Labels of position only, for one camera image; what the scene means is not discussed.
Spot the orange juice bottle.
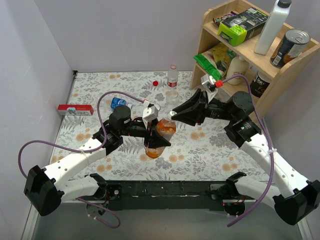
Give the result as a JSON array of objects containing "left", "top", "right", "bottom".
[{"left": 145, "top": 118, "right": 176, "bottom": 159}]

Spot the white juice bottle cap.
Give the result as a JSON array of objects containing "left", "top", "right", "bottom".
[{"left": 168, "top": 111, "right": 177, "bottom": 119}]

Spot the clear jar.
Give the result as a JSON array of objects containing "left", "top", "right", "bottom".
[{"left": 166, "top": 90, "right": 180, "bottom": 110}]

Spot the red label water bottle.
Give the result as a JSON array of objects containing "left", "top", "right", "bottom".
[{"left": 167, "top": 64, "right": 179, "bottom": 88}]

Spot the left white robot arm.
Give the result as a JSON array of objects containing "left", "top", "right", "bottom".
[{"left": 24, "top": 104, "right": 171, "bottom": 216}]

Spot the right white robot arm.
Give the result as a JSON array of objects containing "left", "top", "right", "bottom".
[{"left": 169, "top": 89, "right": 320, "bottom": 226}]

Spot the blue label water bottle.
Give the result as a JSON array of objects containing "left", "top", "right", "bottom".
[{"left": 100, "top": 96, "right": 133, "bottom": 111}]

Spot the cream round bottle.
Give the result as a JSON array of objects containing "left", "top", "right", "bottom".
[{"left": 225, "top": 56, "right": 250, "bottom": 86}]

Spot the white tall bottle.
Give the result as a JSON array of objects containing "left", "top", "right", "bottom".
[{"left": 254, "top": 0, "right": 292, "bottom": 55}]

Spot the green chip bag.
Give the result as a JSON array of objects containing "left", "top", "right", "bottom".
[{"left": 193, "top": 42, "right": 237, "bottom": 80}]

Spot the wooden shelf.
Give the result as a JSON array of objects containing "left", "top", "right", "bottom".
[{"left": 197, "top": 0, "right": 320, "bottom": 118}]

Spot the black jar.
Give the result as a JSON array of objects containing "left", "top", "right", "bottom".
[{"left": 250, "top": 71, "right": 271, "bottom": 98}]

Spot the red toothpaste box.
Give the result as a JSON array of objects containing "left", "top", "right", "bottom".
[{"left": 57, "top": 104, "right": 94, "bottom": 116}]

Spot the snack packet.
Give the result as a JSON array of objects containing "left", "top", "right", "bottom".
[{"left": 213, "top": 11, "right": 237, "bottom": 26}]

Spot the green black box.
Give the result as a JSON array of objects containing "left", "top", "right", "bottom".
[{"left": 218, "top": 7, "right": 268, "bottom": 47}]

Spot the tin can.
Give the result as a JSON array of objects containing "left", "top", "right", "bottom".
[{"left": 270, "top": 28, "right": 311, "bottom": 68}]

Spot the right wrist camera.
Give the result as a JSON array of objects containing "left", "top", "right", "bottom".
[{"left": 200, "top": 74, "right": 218, "bottom": 102}]

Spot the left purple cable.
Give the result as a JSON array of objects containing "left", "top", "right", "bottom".
[{"left": 18, "top": 91, "right": 148, "bottom": 229}]

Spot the purple cable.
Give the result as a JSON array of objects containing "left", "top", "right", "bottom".
[
  {"left": 18, "top": 91, "right": 148, "bottom": 229},
  {"left": 221, "top": 74, "right": 275, "bottom": 228}
]

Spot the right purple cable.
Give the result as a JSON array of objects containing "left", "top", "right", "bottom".
[{"left": 221, "top": 74, "right": 275, "bottom": 228}]

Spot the black base frame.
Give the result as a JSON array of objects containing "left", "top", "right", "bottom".
[{"left": 82, "top": 180, "right": 254, "bottom": 216}]

